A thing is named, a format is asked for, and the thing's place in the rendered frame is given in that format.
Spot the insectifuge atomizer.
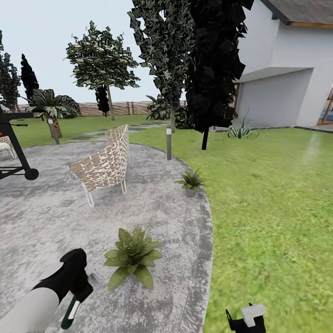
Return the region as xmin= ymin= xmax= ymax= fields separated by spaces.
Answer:
xmin=61 ymin=295 xmax=81 ymax=330

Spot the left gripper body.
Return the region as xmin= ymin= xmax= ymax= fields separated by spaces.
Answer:
xmin=70 ymin=274 xmax=93 ymax=303

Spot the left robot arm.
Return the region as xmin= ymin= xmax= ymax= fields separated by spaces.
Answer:
xmin=0 ymin=248 xmax=105 ymax=333

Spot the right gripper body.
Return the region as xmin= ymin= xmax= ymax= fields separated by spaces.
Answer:
xmin=233 ymin=316 xmax=266 ymax=333

